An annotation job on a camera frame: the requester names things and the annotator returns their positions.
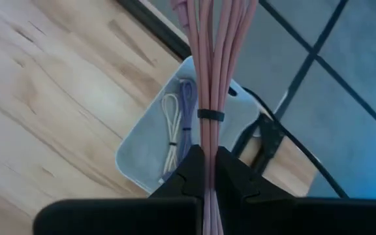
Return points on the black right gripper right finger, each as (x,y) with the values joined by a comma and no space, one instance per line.
(289,215)

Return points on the white plastic bin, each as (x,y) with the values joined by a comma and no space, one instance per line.
(142,153)

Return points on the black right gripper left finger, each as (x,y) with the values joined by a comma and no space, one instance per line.
(126,215)

